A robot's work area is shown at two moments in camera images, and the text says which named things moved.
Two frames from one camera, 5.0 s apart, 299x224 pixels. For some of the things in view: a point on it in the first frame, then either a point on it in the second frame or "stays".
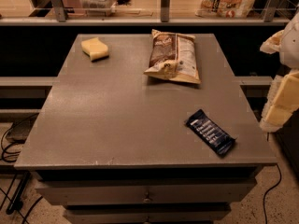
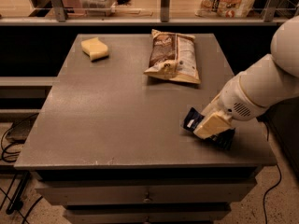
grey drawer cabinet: [110, 145] stays
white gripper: [291, 49] to [234, 99]
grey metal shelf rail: [165, 19] stays
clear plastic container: [99, 1] stays
